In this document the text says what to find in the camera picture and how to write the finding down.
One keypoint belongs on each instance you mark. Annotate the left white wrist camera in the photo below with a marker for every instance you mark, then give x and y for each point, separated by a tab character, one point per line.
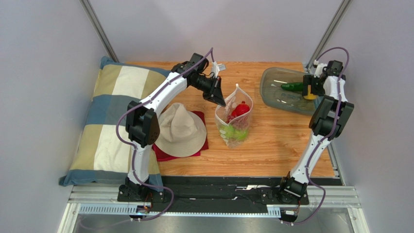
216	68

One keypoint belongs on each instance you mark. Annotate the aluminium frame post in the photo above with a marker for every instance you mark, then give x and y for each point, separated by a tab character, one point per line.
336	19
90	12

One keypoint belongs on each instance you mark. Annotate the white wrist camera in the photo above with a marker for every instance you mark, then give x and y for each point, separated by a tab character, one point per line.
319	68
216	68

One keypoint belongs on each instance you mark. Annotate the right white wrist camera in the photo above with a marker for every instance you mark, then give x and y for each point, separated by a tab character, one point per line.
319	68

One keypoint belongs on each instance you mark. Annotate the red strawberry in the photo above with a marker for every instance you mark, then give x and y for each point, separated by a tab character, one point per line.
240	109

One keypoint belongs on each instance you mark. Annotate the green cucumber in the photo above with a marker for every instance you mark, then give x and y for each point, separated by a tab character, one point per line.
294	87

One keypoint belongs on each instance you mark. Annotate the orange fruit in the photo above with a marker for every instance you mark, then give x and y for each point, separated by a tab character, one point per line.
310	96

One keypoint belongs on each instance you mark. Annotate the plaid blue beige pillow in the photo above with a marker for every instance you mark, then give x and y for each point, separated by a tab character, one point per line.
101	157

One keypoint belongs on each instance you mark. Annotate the clear polka dot zip bag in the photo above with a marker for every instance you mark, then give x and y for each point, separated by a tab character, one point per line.
240	122

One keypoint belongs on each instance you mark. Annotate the green artichoke toy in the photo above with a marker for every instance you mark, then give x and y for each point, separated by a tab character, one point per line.
227	131

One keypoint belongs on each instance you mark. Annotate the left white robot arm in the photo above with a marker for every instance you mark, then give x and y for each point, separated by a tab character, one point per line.
142	123

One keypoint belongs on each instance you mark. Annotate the left aluminium frame post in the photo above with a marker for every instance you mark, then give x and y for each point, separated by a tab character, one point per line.
90	12

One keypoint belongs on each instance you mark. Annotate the green apple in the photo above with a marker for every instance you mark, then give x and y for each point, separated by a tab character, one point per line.
241	134

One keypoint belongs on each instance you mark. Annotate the beige bucket hat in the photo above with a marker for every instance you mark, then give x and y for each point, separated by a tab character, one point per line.
182	133

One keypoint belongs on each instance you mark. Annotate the purple grapes bunch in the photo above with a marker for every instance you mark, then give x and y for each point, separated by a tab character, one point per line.
231	116

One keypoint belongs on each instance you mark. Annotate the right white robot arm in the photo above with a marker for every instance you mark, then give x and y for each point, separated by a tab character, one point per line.
327	123

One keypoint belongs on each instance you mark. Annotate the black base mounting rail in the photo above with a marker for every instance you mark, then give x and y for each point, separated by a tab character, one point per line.
216	195

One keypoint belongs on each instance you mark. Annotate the right aluminium frame post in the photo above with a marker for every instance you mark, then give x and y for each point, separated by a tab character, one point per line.
336	19

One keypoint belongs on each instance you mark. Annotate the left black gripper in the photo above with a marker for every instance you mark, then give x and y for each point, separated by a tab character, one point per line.
215	94

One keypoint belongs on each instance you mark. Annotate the grey transparent plastic container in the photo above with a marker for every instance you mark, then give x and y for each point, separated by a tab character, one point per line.
274	96

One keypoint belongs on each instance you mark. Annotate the dark red cloth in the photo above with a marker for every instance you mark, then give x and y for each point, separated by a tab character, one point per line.
162	156

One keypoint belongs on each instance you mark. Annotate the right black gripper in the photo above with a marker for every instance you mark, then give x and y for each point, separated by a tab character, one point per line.
309	85

